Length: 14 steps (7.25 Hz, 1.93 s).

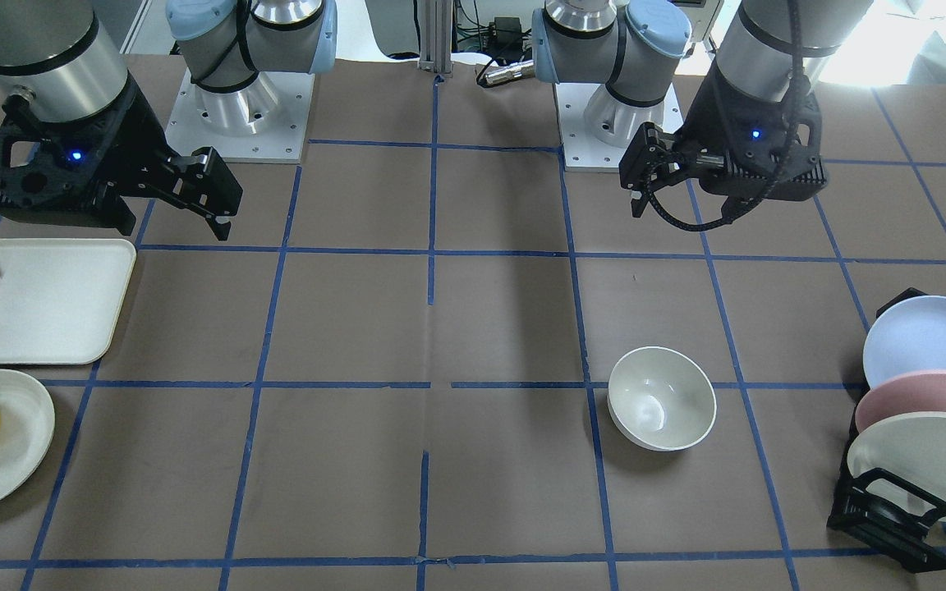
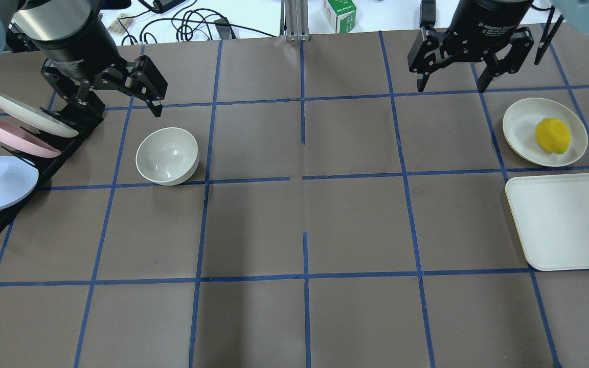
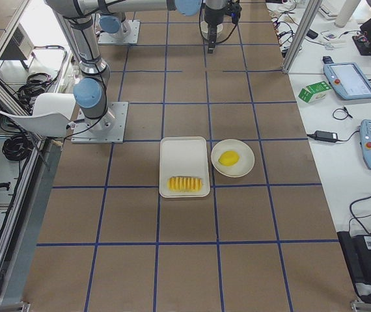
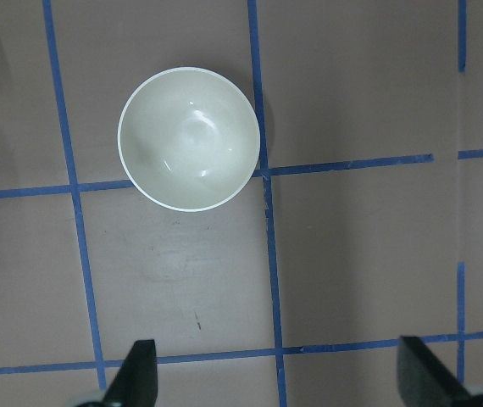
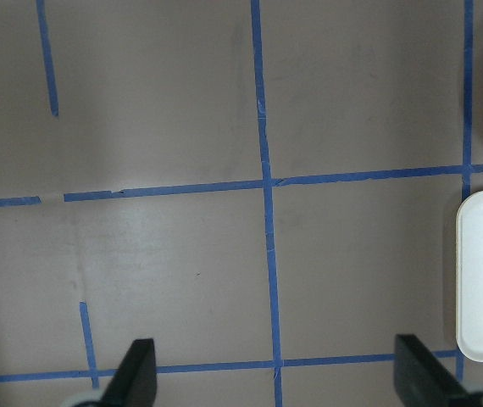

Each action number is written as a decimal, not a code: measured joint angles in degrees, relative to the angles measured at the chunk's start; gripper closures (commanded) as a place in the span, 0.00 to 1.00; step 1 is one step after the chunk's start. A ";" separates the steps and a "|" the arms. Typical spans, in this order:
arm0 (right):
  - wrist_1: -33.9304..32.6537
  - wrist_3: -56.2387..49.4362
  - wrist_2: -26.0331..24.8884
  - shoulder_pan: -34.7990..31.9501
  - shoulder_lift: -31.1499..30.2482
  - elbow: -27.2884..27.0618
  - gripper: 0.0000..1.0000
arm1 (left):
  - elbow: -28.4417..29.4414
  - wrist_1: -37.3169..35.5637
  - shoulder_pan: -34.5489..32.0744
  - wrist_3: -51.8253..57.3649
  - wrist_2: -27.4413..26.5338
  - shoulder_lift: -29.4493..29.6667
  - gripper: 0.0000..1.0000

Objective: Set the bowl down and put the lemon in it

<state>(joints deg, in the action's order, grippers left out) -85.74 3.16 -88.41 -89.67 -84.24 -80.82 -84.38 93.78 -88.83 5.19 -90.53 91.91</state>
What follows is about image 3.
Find white paper roll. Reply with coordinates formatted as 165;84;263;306
334;0;361;28

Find grey metal box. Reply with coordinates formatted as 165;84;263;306
0;24;34;70

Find aluminium frame post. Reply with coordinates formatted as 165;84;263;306
282;0;322;73

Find green white carton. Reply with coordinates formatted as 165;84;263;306
298;81;331;103

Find white rectangular tray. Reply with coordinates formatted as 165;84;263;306
159;136;210;198

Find white plastic chair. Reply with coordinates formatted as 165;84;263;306
0;93;76;138

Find white ceramic bowl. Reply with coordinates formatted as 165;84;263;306
200;19;224;41

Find black power adapter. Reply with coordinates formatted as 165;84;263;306
314;131;338;143

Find yellow lemon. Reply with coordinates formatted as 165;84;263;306
218;150;240;166

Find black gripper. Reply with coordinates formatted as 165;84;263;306
204;0;225;53

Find upper blue teach pendant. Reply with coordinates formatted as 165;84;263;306
323;62;371;100

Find small black looped cable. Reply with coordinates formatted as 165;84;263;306
332;107;352;120

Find coiled black cables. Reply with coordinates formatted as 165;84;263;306
2;133;33;162

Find white round plate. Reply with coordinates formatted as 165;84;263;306
211;139;255;177

